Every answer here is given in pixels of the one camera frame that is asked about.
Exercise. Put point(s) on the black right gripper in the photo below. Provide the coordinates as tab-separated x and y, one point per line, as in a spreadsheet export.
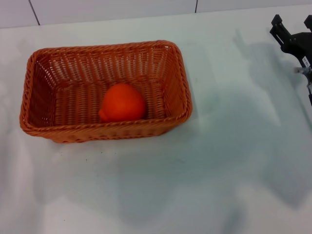
299	46

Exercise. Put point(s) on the orange toy pear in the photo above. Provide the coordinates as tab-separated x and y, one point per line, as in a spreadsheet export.
124	102

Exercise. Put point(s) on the orange woven wicker basket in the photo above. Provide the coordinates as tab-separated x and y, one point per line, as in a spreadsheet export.
73	126

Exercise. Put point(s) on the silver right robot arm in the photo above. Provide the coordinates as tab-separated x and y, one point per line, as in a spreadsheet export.
304	71

